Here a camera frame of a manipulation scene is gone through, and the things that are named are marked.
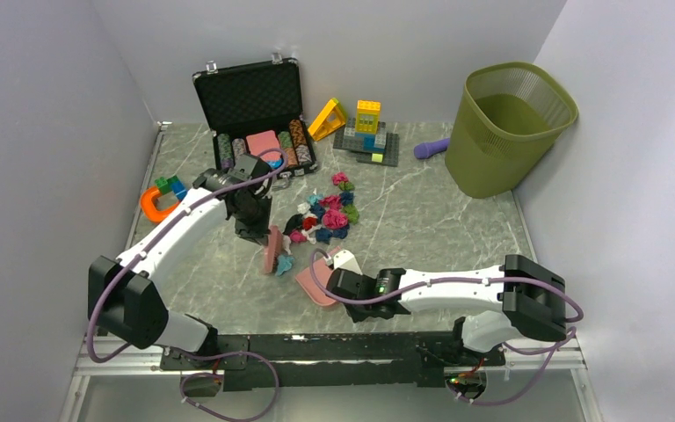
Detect pink dustpan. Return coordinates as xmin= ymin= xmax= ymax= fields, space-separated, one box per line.
xmin=295 ymin=262 xmax=337 ymax=308

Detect pink hand brush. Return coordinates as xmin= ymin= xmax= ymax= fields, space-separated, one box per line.
xmin=263 ymin=225 xmax=283 ymax=274

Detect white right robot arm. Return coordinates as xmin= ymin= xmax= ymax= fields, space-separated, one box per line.
xmin=323 ymin=251 xmax=571 ymax=366

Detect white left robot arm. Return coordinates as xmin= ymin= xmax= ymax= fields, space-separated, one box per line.
xmin=85 ymin=154 xmax=283 ymax=369

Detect white paper scrap left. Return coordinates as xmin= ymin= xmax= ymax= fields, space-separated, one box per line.
xmin=282 ymin=237 xmax=292 ymax=255

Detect white paper scrap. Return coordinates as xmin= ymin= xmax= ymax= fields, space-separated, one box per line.
xmin=282 ymin=237 xmax=292 ymax=255
xmin=297 ymin=202 xmax=311 ymax=215
xmin=301 ymin=230 xmax=316 ymax=244

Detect black paper scrap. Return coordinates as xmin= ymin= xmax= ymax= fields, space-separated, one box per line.
xmin=282 ymin=214 xmax=303 ymax=236

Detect dark blue scrap right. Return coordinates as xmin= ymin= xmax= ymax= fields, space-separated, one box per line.
xmin=332 ymin=225 xmax=350 ymax=239

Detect small pink paper scrap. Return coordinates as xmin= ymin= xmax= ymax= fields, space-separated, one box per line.
xmin=288 ymin=229 xmax=308 ymax=243

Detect dark blue scrap by dustpan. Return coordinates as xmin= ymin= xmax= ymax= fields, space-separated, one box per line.
xmin=314 ymin=228 xmax=333 ymax=244

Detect white paper scrap upper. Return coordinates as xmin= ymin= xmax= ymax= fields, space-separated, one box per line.
xmin=297 ymin=202 xmax=311 ymax=215

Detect white paper scrap lower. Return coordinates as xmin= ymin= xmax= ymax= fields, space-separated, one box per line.
xmin=301 ymin=230 xmax=316 ymax=244

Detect red paper scrap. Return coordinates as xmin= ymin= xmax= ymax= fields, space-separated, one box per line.
xmin=301 ymin=216 xmax=320 ymax=232

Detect teal paper scrap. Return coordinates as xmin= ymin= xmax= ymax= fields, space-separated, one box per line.
xmin=274 ymin=254 xmax=294 ymax=277

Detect light blue paper scrap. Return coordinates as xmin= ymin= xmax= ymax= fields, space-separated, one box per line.
xmin=307 ymin=193 xmax=323 ymax=206

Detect large magenta paper scrap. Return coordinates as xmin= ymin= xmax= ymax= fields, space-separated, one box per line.
xmin=322 ymin=209 xmax=349 ymax=230

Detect dark blue scrap left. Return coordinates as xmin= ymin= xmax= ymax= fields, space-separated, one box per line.
xmin=309 ymin=203 xmax=326 ymax=221

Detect magenta paper scrap centre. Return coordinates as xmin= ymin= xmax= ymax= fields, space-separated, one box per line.
xmin=319 ymin=195 xmax=343 ymax=211

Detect dark blue paper scrap centre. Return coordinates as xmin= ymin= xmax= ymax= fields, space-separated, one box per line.
xmin=339 ymin=191 xmax=354 ymax=207

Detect green blue toy bricks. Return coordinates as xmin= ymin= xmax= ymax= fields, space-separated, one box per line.
xmin=154 ymin=176 xmax=187 ymax=201

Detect magenta paper scrap near bin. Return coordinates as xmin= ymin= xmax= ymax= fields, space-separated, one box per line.
xmin=331 ymin=171 xmax=349 ymax=186

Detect small green paper scrap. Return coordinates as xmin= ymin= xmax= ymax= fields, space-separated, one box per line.
xmin=337 ymin=181 xmax=355 ymax=192

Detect black poker chip case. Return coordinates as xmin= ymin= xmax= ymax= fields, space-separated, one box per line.
xmin=192 ymin=54 xmax=319 ymax=180

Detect orange horseshoe toy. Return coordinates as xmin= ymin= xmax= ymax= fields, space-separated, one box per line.
xmin=139 ymin=186 xmax=182 ymax=223

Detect yellow triangular toy block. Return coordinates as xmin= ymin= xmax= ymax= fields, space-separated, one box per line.
xmin=308 ymin=98 xmax=347 ymax=142

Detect toy brick tower on baseplate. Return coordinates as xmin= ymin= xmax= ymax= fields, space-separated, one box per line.
xmin=332 ymin=100 xmax=400 ymax=167

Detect purple cylindrical toy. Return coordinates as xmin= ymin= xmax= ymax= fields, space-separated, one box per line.
xmin=413 ymin=138 xmax=450 ymax=160

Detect green mesh waste bin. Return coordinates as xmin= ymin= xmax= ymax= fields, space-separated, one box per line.
xmin=445 ymin=62 xmax=578 ymax=199

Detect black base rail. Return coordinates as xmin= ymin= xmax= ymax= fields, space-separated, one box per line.
xmin=160 ymin=331 xmax=505 ymax=392

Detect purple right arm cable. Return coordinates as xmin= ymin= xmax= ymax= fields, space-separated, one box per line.
xmin=309 ymin=247 xmax=585 ymax=408

